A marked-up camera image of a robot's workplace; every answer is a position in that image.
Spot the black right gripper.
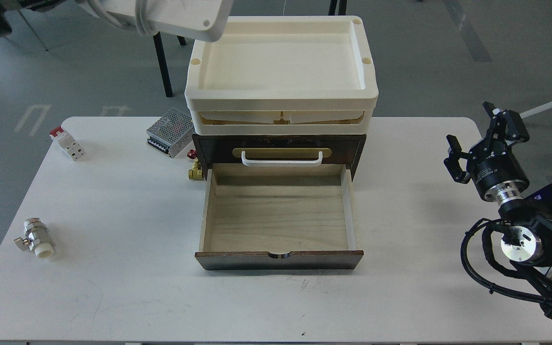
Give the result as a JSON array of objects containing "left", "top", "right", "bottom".
[{"left": 443, "top": 101, "right": 529, "bottom": 201}]

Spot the white charger with cable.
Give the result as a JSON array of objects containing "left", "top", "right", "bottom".
[{"left": 76, "top": 0, "right": 233, "bottom": 42}]

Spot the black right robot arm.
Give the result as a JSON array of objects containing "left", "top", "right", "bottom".
[{"left": 443, "top": 101, "right": 552, "bottom": 320}]

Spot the dark wooden cabinet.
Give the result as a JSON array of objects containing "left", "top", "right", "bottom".
[{"left": 192, "top": 134, "right": 367, "bottom": 174}]

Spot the cream plastic stacked tray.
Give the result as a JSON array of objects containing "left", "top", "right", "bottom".
[{"left": 185, "top": 16, "right": 379, "bottom": 136}]

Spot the open wooden drawer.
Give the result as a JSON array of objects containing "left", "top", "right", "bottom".
[{"left": 195, "top": 164, "right": 364, "bottom": 270}]

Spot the metal mesh power supply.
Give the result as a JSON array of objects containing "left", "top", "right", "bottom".
[{"left": 146, "top": 108, "right": 194, "bottom": 159}]

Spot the black table leg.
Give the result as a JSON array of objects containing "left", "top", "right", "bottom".
[{"left": 152, "top": 32, "right": 174, "bottom": 98}]

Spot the red white terminal block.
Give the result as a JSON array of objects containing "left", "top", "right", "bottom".
[{"left": 49, "top": 126, "right": 85, "bottom": 161}]

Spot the silver white pipe valve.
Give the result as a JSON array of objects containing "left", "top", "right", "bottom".
[{"left": 13, "top": 218, "right": 55, "bottom": 258}]

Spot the white drawer handle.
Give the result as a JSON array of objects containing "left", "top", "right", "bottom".
[{"left": 241, "top": 150, "right": 323, "bottom": 168}]

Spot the brass valve red handle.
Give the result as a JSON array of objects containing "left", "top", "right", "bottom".
[{"left": 187, "top": 149, "right": 205, "bottom": 181}]

